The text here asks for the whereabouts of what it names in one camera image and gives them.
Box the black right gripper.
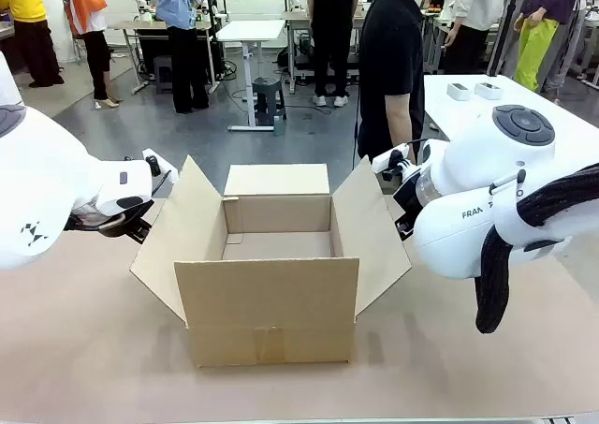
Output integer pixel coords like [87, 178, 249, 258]
[392, 168, 425, 243]

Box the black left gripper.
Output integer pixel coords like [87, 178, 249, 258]
[97, 200, 154, 245]

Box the brown cardboard box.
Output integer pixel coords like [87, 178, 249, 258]
[129, 154, 413, 369]

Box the person's right forearm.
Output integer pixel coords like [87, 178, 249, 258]
[386, 94, 416, 163]

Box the large white table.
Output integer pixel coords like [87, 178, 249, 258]
[423, 74, 599, 172]

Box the person in black shirt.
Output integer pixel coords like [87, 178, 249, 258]
[358, 0, 430, 163]

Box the dark plastic stool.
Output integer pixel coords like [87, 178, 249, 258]
[153, 54, 175, 95]

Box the grey plastic stool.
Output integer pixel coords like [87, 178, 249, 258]
[251, 76, 287, 126]

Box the background person in black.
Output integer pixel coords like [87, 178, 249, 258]
[306, 0, 364, 108]

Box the black stand pole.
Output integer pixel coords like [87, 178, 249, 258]
[486, 0, 528, 78]

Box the person in lime trousers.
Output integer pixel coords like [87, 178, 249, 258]
[513, 0, 581, 93]

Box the wooden top work table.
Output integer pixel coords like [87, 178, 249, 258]
[107, 20, 221, 95]

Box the person in white jacket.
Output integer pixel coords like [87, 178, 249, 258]
[444, 0, 525, 75]

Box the background work table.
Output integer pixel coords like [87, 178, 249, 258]
[283, 10, 375, 93]

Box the person in grey trousers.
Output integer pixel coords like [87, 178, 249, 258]
[545, 0, 599, 102]

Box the person in blue shirt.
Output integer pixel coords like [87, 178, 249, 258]
[156, 0, 211, 115]

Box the person in orange vest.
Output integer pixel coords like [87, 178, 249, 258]
[63, 0, 124, 110]

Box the white standing desk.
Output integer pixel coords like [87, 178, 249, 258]
[215, 19, 286, 133]

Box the person in yellow shirt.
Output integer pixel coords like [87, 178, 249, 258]
[0, 0, 65, 88]

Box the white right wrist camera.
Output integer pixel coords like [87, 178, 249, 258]
[372, 145, 409, 182]

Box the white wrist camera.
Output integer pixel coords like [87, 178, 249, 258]
[372, 145, 409, 182]
[142, 147, 180, 185]

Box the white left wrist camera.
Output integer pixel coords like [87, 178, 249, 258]
[142, 147, 180, 185]

